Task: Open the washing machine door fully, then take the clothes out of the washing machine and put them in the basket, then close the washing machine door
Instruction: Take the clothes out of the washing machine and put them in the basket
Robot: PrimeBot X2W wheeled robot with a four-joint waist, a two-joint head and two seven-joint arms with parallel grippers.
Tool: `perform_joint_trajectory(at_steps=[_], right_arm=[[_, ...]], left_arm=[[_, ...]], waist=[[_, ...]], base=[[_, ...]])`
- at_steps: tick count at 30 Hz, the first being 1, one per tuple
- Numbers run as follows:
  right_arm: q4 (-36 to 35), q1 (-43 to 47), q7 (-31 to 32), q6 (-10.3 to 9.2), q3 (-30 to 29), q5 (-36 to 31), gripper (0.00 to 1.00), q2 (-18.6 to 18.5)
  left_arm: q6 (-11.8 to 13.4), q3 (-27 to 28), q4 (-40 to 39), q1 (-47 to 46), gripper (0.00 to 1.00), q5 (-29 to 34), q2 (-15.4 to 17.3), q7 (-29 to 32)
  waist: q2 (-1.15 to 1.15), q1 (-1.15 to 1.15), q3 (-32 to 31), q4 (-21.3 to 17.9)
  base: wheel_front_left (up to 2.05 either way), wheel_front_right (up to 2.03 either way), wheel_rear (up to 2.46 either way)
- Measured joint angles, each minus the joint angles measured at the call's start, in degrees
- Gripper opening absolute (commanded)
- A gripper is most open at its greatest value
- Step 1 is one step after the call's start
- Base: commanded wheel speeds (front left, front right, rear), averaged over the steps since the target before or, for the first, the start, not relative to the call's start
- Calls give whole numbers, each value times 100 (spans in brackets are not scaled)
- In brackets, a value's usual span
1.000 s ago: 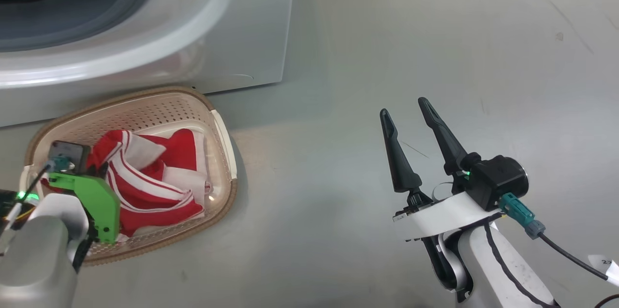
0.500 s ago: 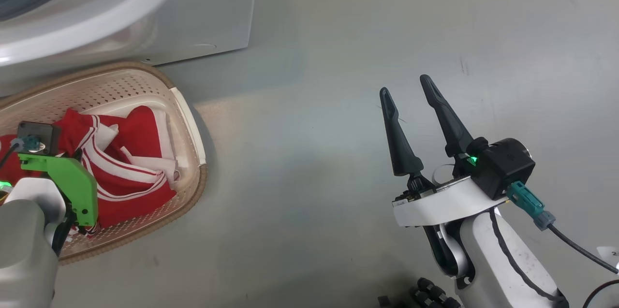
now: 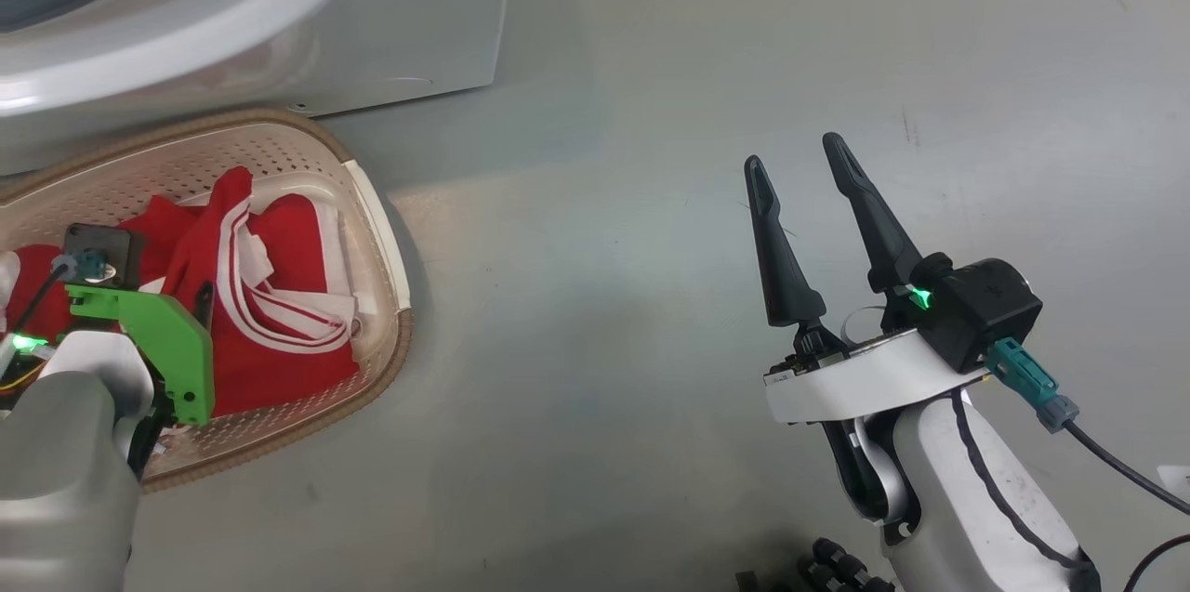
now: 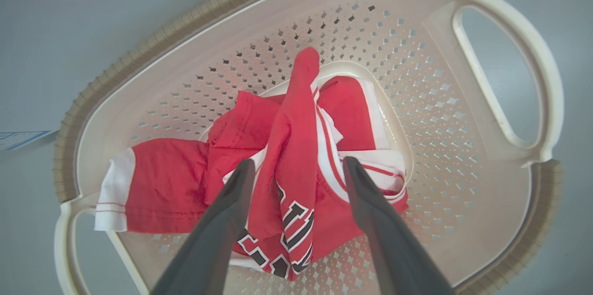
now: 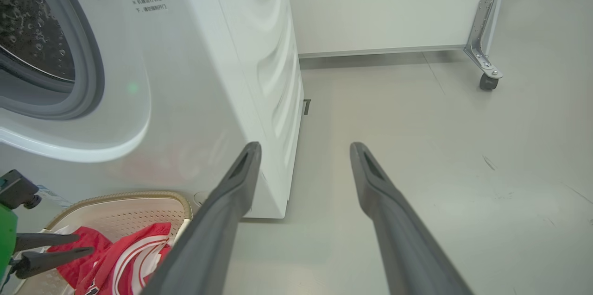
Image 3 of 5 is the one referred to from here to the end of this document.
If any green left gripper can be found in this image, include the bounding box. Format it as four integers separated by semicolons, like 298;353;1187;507
65;281;217;428

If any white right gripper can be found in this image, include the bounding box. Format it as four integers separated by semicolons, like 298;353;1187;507
744;132;991;426

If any red jersey striped white trim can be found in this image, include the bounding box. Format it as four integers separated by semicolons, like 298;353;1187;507
116;166;364;416

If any cream perforated laundry basket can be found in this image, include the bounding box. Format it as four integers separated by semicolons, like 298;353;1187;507
0;107;415;493

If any white front-load washing machine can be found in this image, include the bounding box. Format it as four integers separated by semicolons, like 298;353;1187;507
0;0;519;177

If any teal plug right camera cable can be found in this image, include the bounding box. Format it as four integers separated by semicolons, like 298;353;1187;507
985;338;1190;517

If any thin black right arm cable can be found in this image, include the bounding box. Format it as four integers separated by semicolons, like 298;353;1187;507
950;390;1103;570

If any thin dark floor cable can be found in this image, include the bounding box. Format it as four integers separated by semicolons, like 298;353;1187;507
1123;533;1190;592

